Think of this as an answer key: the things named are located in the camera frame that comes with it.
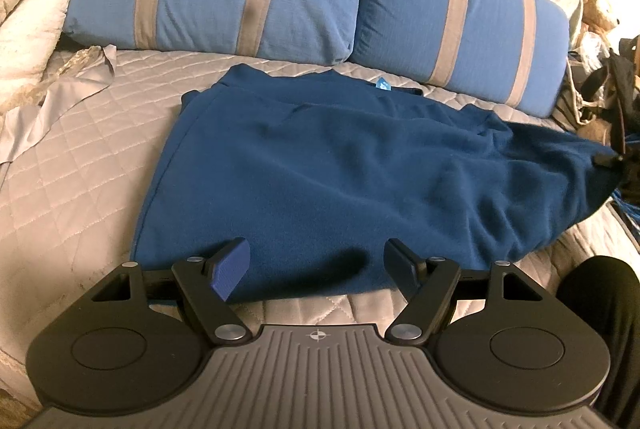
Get blue cables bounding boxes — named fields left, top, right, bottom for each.
left=612, top=189, right=640, bottom=230

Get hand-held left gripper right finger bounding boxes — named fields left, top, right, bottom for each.
left=384, top=237, right=548, bottom=346

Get dark blue sweatshirt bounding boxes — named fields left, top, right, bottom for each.
left=131, top=63, right=621, bottom=305

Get person's leg in black trousers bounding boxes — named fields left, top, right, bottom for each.
left=556, top=255, right=640, bottom=429

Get brown teddy bear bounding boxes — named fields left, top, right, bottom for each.
left=580, top=0, right=621, bottom=32

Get thin grey sheet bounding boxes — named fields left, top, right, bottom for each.
left=0, top=44, right=118, bottom=165

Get white quilted comforter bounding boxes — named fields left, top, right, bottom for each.
left=0, top=0, right=81, bottom=110

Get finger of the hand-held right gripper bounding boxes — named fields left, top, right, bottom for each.
left=594, top=152, right=625, bottom=170

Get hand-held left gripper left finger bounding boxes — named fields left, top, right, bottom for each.
left=92, top=237, right=252, bottom=346

